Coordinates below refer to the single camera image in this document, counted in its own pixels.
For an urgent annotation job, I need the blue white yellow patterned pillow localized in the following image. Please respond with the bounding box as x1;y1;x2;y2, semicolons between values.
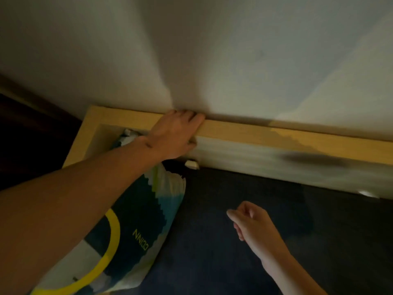
29;129;187;295

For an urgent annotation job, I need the dark blue bed sheet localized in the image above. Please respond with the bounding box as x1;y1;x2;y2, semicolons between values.
114;160;393;295

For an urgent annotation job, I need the person's right hand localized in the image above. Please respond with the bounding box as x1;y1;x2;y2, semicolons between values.
226;201;291;268

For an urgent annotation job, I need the person's left hand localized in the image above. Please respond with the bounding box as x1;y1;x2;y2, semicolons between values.
139;109;206;162

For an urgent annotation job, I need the dark wooden furniture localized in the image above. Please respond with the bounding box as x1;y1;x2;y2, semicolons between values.
0;74;83;191

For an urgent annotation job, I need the light wooden bed headboard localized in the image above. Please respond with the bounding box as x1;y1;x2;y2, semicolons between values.
62;105;393;200

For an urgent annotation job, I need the person's right forearm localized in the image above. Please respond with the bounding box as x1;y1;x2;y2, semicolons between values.
260;246;328;295

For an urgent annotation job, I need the person's left forearm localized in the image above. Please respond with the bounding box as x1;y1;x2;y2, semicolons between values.
0;135;160;295

